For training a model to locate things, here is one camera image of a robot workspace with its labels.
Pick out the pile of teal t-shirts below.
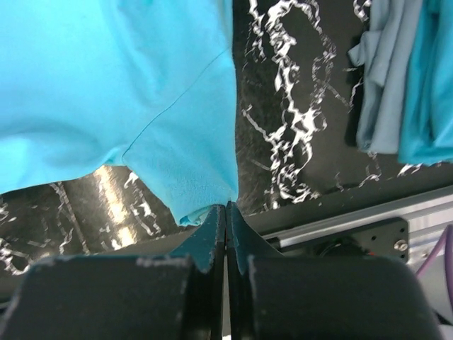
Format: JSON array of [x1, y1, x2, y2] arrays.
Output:
[[348, 1, 452, 166]]

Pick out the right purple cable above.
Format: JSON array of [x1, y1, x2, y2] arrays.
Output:
[[415, 225, 453, 281]]

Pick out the aluminium rail frame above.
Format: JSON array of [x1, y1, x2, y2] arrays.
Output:
[[264, 186, 452, 266]]

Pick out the turquoise t-shirt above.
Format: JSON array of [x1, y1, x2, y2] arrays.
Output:
[[1, 1, 239, 225]]

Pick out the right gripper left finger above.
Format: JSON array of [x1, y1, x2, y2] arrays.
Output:
[[1, 205, 226, 339]]

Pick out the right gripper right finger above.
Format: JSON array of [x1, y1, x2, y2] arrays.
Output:
[[226, 203, 442, 339]]

